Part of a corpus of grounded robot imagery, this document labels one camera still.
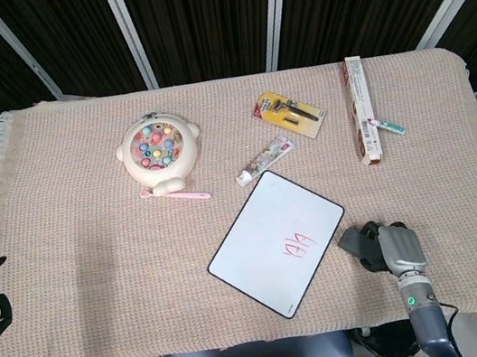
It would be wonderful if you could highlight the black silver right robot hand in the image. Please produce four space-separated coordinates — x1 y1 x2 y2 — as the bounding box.
346 212 430 285

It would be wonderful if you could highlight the grey whiteboard eraser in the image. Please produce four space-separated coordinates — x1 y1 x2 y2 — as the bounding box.
336 224 374 259

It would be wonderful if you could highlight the small white whiteboard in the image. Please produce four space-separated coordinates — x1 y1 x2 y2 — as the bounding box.
192 158 362 332

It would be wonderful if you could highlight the black bin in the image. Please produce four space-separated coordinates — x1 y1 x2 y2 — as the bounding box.
359 315 427 357

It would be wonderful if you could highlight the small teal white tube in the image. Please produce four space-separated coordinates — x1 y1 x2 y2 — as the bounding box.
360 110 407 142

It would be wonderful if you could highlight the beige woven tablecloth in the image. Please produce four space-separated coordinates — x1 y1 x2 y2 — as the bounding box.
0 28 477 357

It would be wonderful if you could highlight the patterned toothpaste tube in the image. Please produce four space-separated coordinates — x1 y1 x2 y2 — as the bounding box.
229 133 302 189

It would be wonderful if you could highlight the long white brown carton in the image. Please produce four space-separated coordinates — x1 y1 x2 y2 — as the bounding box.
341 52 387 168

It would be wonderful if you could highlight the yellow razor blister pack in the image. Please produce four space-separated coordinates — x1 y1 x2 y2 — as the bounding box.
248 82 329 149

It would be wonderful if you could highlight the pink toy fishing rod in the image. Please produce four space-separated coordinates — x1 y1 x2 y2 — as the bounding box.
138 178 213 211

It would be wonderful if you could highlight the cream round fishing toy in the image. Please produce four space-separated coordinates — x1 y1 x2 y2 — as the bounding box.
109 105 210 203

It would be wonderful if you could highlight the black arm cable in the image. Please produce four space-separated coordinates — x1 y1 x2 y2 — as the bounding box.
438 299 465 340

